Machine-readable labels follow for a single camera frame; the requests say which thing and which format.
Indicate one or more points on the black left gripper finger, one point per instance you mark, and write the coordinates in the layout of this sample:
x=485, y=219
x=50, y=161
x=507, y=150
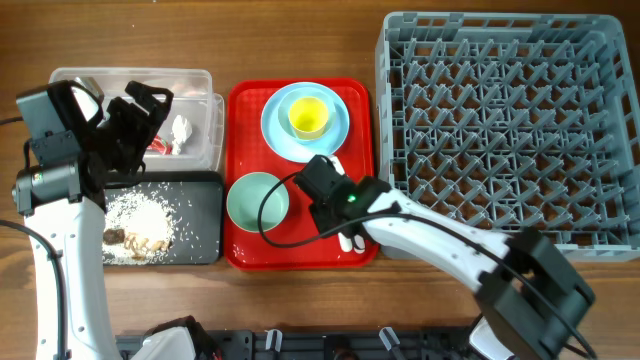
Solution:
x=155, y=101
x=111, y=119

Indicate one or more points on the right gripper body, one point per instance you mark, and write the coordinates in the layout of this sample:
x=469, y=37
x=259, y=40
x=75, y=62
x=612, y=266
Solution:
x=324, y=214

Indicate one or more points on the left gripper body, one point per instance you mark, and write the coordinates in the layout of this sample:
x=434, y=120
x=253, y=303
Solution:
x=120, y=148

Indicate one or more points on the white plastic fork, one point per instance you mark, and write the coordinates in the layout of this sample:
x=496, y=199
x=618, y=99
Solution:
x=359, y=245

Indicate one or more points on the red strawberry candy wrapper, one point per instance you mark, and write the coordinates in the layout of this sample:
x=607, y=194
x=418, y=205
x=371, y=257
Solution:
x=160, y=146

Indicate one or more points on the white plastic spoon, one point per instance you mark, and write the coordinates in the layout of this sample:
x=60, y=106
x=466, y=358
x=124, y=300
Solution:
x=345, y=242

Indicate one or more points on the white tissue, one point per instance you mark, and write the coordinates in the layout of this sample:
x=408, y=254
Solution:
x=181, y=130

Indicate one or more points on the rice and food scraps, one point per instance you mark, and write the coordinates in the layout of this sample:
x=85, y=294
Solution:
x=140, y=230

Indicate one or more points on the mint green bowl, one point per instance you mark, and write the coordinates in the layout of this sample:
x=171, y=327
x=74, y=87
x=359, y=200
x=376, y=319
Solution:
x=245, y=197

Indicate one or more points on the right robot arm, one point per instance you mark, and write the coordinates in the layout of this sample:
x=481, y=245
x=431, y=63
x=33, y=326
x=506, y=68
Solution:
x=530, y=297

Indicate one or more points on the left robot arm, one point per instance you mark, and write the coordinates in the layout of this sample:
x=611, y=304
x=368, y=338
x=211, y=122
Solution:
x=62, y=201

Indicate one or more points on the clear plastic waste bin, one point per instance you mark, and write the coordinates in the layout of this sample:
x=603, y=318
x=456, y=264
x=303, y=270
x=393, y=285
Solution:
x=194, y=100

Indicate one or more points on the black food waste tray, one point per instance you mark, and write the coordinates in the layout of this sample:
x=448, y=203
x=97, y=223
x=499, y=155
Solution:
x=200, y=220

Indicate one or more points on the grey dishwasher rack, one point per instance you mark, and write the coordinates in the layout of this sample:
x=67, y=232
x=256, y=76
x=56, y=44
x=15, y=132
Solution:
x=506, y=121

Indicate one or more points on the light blue plate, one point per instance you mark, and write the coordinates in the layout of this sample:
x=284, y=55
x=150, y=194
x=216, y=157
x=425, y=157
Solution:
x=301, y=152

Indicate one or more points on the yellow plastic cup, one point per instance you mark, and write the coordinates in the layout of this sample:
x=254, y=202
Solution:
x=308, y=117

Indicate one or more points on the light blue bowl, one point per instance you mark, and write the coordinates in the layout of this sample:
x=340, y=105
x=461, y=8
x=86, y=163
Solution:
x=295, y=94

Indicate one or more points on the red serving tray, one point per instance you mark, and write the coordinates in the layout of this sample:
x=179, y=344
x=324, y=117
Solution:
x=248, y=152

